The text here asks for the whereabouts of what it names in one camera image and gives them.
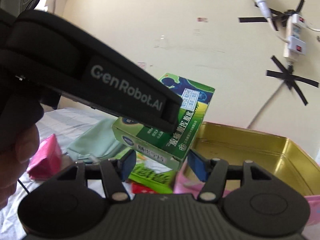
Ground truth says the green toothpaste box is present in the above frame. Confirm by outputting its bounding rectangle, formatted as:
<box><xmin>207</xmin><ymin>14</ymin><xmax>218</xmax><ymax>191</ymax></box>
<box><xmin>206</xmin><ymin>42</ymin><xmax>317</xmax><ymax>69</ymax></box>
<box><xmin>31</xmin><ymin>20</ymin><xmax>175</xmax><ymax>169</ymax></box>
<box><xmin>129</xmin><ymin>163</ymin><xmax>177</xmax><ymax>194</ymax></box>

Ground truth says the green medicine box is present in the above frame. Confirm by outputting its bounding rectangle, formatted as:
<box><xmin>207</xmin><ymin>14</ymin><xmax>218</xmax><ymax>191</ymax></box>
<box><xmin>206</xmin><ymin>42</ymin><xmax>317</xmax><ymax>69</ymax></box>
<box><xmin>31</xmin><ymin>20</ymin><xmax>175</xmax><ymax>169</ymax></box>
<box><xmin>112</xmin><ymin>73</ymin><xmax>215</xmax><ymax>171</ymax></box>

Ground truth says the pink tissue packet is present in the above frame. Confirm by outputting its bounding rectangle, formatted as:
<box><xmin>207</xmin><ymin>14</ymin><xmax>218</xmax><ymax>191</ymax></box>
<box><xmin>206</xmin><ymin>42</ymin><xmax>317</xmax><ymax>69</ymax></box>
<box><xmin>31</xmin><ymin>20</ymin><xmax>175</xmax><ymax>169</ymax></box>
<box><xmin>27</xmin><ymin>134</ymin><xmax>62</xmax><ymax>180</ymax></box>

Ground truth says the red cigarette box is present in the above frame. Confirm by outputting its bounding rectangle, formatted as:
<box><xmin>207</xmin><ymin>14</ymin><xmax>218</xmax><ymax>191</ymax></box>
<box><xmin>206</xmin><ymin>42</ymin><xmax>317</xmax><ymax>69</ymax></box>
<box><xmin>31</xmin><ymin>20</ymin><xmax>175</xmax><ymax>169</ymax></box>
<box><xmin>131</xmin><ymin>182</ymin><xmax>157</xmax><ymax>194</ymax></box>

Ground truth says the person's left hand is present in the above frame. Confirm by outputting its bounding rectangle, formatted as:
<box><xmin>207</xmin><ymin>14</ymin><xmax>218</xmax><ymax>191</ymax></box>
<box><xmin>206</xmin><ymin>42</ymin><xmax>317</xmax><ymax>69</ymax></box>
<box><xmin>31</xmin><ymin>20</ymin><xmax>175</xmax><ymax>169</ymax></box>
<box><xmin>0</xmin><ymin>124</ymin><xmax>40</xmax><ymax>209</ymax></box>

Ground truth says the mint green pouch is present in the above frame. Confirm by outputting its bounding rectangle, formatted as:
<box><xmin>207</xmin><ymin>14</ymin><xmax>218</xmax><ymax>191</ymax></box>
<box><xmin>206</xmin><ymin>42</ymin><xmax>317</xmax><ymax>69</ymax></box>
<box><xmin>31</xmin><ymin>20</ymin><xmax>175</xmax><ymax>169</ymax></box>
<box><xmin>66</xmin><ymin>119</ymin><xmax>126</xmax><ymax>164</ymax></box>

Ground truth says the pink gold-lined tin box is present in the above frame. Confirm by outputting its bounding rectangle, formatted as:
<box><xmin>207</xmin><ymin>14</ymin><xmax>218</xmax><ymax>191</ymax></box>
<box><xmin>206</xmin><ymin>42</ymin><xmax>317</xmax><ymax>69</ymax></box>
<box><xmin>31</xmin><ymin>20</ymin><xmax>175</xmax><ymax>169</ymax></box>
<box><xmin>173</xmin><ymin>121</ymin><xmax>320</xmax><ymax>227</ymax></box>

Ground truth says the striped bed sheet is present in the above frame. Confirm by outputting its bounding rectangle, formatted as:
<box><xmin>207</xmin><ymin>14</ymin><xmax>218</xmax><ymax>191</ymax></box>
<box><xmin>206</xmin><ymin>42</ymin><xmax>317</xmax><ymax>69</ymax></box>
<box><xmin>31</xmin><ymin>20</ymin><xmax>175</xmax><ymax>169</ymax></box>
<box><xmin>0</xmin><ymin>107</ymin><xmax>131</xmax><ymax>240</ymax></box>

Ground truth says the black tape cross lower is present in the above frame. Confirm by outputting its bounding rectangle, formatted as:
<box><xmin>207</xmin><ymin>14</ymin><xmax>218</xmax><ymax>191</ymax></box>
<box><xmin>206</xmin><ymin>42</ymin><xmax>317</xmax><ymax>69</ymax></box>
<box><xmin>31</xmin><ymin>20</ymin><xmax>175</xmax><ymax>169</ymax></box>
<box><xmin>266</xmin><ymin>55</ymin><xmax>319</xmax><ymax>106</ymax></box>

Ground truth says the black tape cross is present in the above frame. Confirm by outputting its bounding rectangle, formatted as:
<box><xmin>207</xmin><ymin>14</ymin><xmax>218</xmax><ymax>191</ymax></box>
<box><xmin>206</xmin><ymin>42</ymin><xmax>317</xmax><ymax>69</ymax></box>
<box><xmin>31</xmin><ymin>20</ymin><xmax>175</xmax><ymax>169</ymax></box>
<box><xmin>266</xmin><ymin>55</ymin><xmax>319</xmax><ymax>106</ymax></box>
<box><xmin>238</xmin><ymin>0</ymin><xmax>305</xmax><ymax>31</ymax></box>

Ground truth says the white power strip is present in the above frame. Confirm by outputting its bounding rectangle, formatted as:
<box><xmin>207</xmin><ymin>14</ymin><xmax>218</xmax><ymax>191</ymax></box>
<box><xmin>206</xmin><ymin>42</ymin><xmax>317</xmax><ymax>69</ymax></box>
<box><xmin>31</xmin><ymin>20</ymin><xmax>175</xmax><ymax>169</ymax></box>
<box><xmin>283</xmin><ymin>13</ymin><xmax>306</xmax><ymax>61</ymax></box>

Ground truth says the white plug adapter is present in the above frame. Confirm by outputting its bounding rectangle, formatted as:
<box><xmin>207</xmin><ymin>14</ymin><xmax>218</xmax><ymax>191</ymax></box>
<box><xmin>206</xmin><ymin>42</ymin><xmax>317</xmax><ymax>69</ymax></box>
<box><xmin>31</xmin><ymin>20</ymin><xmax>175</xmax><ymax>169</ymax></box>
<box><xmin>288</xmin><ymin>36</ymin><xmax>306</xmax><ymax>55</ymax></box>

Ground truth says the black tape cross upper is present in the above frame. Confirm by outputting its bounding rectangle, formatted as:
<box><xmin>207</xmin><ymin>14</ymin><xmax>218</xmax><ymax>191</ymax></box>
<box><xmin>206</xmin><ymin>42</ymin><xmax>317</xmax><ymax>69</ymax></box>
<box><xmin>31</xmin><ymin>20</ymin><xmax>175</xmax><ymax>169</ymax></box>
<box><xmin>238</xmin><ymin>0</ymin><xmax>305</xmax><ymax>31</ymax></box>

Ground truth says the white power cable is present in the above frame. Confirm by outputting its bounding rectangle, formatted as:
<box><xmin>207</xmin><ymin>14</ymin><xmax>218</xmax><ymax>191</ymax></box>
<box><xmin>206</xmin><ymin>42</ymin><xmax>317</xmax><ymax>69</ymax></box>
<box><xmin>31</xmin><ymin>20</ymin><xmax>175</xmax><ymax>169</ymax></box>
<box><xmin>246</xmin><ymin>84</ymin><xmax>286</xmax><ymax>129</ymax></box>

